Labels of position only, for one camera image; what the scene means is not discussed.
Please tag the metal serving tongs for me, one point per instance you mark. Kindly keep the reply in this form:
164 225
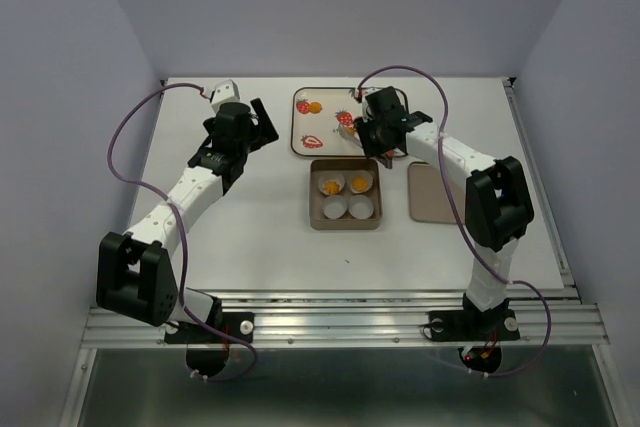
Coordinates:
386 159

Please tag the gold tin lid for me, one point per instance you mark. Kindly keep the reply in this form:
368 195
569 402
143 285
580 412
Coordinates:
428 202

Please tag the strawberry pattern tray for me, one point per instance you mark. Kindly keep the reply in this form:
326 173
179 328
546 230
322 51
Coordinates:
313 135

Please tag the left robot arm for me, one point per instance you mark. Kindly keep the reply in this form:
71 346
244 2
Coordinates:
135 275

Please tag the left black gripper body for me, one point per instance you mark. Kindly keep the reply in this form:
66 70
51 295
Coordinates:
247 142

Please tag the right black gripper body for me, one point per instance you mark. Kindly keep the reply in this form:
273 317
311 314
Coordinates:
371 135

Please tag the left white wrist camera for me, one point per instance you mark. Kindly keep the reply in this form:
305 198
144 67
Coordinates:
222 93

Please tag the aluminium rail frame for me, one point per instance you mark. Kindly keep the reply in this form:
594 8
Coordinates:
338 315

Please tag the gold square tin box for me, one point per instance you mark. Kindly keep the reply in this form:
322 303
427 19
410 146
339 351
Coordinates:
346 223

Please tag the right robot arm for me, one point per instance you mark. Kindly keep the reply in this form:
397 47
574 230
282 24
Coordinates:
497 210

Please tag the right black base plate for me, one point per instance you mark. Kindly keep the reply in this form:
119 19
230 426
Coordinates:
477 335

